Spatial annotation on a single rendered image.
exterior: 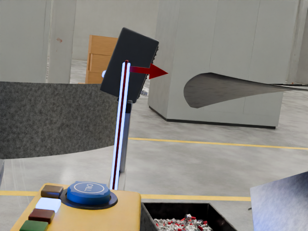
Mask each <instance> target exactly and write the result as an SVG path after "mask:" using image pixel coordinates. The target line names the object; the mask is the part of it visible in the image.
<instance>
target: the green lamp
mask: <svg viewBox="0 0 308 231"><path fill-rule="evenodd" d="M48 225H49V224H48V222H43V221H34V220H26V221H25V222H24V223H23V225H22V226H21V228H20V230H19V231H47V229H48Z"/></svg>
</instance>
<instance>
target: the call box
mask: <svg viewBox="0 0 308 231"><path fill-rule="evenodd" d="M45 185H52V186H61V187H63V188H64V190H63V192H62V194H61V196H59V198H52V197H43V196H41V190H42V189H43V188H44V186H45ZM69 186H70V185H64V184H55V183H45V184H44V185H43V186H42V187H41V189H40V190H39V191H38V193H37V194H36V195H35V197H34V198H33V200H32V201H31V203H30V204H29V205H28V206H27V208H26V209H25V210H24V212H23V213H22V215H21V216H20V217H19V219H18V220H17V222H16V223H15V224H14V226H13V227H12V228H11V230H10V231H19V230H20V228H21V226H22V225H23V223H24V222H25V221H26V220H28V216H29V215H30V213H31V212H32V210H33V209H34V208H36V205H37V203H38V202H39V200H40V199H41V198H52V199H60V200H61V204H60V206H59V208H58V210H57V212H55V216H54V218H53V220H52V222H51V224H49V225H48V229H47V231H140V214H141V195H140V193H138V192H130V191H122V190H112V189H110V200H109V202H107V203H104V204H98V205H85V204H79V203H75V202H72V201H70V200H68V199H67V189H68V187H69Z"/></svg>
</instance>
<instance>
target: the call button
mask: <svg viewBox="0 0 308 231"><path fill-rule="evenodd" d="M106 185H107V184H102V183H97V182H91V181H76V182H75V183H73V184H71V185H70V186H69V187H68V189H67V199H68V200H70V201H72V202H75V203H78V204H85V205H98V204H104V203H107V202H109V200H110V189H109V188H108V187H107V186H106Z"/></svg>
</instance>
